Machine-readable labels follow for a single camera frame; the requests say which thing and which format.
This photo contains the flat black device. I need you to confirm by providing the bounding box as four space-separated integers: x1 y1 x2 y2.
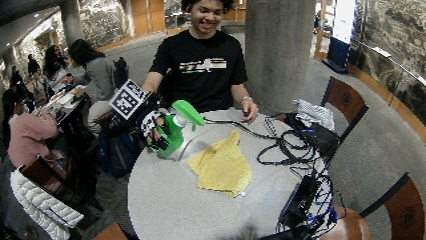
280 175 322 229

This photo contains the black electronics box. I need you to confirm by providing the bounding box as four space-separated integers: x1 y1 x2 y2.
304 122 342 158

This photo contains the dark blue bag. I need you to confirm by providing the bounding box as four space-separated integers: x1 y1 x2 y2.
97 128 150 179

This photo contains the grey concrete column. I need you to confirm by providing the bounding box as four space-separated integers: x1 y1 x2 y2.
243 0 318 115

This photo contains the white checked cloth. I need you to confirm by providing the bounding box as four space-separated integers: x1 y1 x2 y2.
292 98 336 132

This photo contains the metal wall railing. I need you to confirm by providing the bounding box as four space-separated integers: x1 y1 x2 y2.
352 39 426 88

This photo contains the neighbouring table with papers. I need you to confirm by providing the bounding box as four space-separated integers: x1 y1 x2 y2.
42 84 91 118

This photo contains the person in black t-shirt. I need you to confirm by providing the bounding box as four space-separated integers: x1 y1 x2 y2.
141 0 259 123

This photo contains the brown wooden chair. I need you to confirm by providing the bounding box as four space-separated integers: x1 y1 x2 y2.
18 155 87 214

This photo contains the bundle of blue cables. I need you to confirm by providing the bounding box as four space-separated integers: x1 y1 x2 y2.
304 164 342 238

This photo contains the white cube of black markers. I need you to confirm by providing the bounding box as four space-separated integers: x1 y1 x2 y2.
107 79 162 137

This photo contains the blue and white sign board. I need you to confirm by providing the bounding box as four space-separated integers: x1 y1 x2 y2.
326 0 356 74

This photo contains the wooden chair with dark frame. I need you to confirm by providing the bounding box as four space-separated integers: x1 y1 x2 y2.
324 172 426 240
318 76 370 143

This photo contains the white puffy jacket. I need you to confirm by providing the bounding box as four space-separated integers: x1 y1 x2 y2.
8 167 85 240

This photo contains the yellow cloth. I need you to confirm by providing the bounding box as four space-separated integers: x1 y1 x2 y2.
186 129 254 199

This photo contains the green spray bottle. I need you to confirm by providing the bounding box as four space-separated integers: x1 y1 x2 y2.
151 99 207 159

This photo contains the tangle of black cables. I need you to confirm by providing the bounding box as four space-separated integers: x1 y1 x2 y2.
255 114 330 174

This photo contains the thin black cable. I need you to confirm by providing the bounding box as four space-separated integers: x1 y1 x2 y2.
202 117 284 141

